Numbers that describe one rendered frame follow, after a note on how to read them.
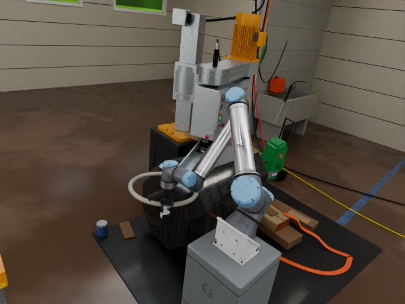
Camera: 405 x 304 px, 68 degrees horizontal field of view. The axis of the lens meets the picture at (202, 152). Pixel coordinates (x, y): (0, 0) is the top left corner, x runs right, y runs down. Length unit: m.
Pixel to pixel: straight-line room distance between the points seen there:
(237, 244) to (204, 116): 1.13
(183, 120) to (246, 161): 1.98
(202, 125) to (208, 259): 1.13
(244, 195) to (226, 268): 0.43
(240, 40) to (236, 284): 2.08
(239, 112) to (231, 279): 0.90
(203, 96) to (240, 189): 1.07
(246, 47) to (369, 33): 4.56
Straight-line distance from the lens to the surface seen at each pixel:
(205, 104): 2.41
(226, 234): 1.73
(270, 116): 5.60
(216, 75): 2.33
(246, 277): 1.71
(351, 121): 7.39
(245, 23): 2.93
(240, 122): 1.74
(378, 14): 7.23
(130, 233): 3.16
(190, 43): 3.34
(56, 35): 8.34
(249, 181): 1.54
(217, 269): 1.72
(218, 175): 2.71
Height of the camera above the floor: 2.06
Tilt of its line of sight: 24 degrees down
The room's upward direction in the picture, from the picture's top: 7 degrees clockwise
